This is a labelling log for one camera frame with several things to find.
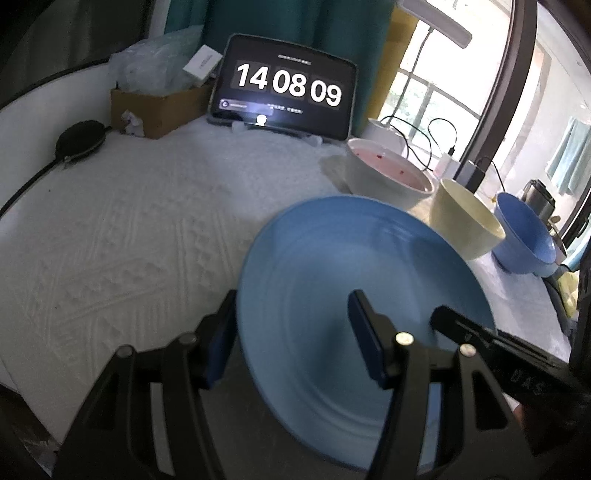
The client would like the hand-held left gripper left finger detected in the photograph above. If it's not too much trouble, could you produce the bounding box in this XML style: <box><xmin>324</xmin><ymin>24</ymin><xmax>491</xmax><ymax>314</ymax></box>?
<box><xmin>53</xmin><ymin>288</ymin><xmax>238</xmax><ymax>480</ymax></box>

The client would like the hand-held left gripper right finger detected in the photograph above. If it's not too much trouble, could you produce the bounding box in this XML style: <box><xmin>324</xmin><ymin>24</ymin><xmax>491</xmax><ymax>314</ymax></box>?
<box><xmin>348</xmin><ymin>290</ymin><xmax>536</xmax><ymax>480</ymax></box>

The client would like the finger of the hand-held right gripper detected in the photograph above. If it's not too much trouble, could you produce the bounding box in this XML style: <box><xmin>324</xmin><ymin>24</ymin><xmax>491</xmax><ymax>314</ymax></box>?
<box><xmin>430</xmin><ymin>305</ymin><xmax>505</xmax><ymax>360</ymax></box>

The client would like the blue plate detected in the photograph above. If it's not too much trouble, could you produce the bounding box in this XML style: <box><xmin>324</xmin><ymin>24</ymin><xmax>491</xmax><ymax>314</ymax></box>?
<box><xmin>235</xmin><ymin>196</ymin><xmax>498</xmax><ymax>472</ymax></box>

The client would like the pale yellow bowl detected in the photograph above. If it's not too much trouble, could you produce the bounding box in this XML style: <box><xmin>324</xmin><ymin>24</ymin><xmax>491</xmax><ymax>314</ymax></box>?
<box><xmin>429</xmin><ymin>179</ymin><xmax>506</xmax><ymax>260</ymax></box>

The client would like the large blue bowl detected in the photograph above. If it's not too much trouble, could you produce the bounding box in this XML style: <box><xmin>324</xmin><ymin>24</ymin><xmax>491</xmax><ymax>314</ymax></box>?
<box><xmin>492</xmin><ymin>192</ymin><xmax>557</xmax><ymax>275</ymax></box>

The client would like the pink strawberry print bowl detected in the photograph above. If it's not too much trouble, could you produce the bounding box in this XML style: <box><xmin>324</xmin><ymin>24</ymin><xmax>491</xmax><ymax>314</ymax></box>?
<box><xmin>346</xmin><ymin>137</ymin><xmax>435</xmax><ymax>210</ymax></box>

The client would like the yellow tissue pack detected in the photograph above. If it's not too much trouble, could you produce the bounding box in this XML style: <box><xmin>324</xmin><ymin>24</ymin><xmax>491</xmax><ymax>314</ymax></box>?
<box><xmin>556</xmin><ymin>265</ymin><xmax>591</xmax><ymax>324</ymax></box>

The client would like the steel tumbler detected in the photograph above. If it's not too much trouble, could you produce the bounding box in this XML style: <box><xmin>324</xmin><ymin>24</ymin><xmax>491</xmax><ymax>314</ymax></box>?
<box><xmin>522</xmin><ymin>179</ymin><xmax>556</xmax><ymax>222</ymax></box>

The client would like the black charger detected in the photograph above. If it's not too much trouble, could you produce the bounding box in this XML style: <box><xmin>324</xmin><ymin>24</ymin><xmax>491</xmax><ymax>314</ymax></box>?
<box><xmin>457</xmin><ymin>159</ymin><xmax>485</xmax><ymax>192</ymax></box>

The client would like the white charger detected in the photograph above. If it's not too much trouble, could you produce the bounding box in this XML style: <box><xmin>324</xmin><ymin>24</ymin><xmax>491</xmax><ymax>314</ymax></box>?
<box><xmin>436</xmin><ymin>148</ymin><xmax>460</xmax><ymax>178</ymax></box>

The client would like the hanging blue towel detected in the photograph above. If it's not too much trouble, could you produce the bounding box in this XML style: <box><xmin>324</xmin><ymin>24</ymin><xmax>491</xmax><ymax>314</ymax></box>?
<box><xmin>545</xmin><ymin>115</ymin><xmax>591</xmax><ymax>195</ymax></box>

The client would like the cardboard box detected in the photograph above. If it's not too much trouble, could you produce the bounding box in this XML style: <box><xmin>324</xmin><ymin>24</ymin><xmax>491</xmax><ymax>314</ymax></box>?
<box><xmin>111</xmin><ymin>83</ymin><xmax>215</xmax><ymax>139</ymax></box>

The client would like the tablet with clock display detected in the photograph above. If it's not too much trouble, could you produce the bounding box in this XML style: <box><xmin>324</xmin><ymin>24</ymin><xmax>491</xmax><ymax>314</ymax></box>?
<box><xmin>208</xmin><ymin>33</ymin><xmax>358</xmax><ymax>141</ymax></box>

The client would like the yellow curtain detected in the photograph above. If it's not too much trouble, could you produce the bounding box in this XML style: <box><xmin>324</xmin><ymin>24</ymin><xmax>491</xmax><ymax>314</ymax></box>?
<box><xmin>376</xmin><ymin>9</ymin><xmax>416</xmax><ymax>121</ymax></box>

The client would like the small white box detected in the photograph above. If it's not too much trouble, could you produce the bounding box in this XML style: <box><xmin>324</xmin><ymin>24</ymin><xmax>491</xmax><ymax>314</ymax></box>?
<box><xmin>183</xmin><ymin>45</ymin><xmax>222</xmax><ymax>86</ymax></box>

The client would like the clear plastic bag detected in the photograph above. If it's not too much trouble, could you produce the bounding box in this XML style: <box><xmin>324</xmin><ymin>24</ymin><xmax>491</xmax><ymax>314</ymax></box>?
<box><xmin>108</xmin><ymin>25</ymin><xmax>218</xmax><ymax>95</ymax></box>

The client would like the white desk lamp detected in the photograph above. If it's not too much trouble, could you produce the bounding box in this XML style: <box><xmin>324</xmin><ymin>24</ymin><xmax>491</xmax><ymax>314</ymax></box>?
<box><xmin>365</xmin><ymin>0</ymin><xmax>474</xmax><ymax>153</ymax></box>

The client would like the black pouch cable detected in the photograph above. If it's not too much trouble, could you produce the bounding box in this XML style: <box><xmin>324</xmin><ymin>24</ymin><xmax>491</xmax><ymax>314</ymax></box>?
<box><xmin>0</xmin><ymin>154</ymin><xmax>63</xmax><ymax>217</ymax></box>

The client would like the dark window frame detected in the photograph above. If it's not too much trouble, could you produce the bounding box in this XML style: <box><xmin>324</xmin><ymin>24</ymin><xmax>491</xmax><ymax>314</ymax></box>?
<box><xmin>462</xmin><ymin>0</ymin><xmax>539</xmax><ymax>176</ymax></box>

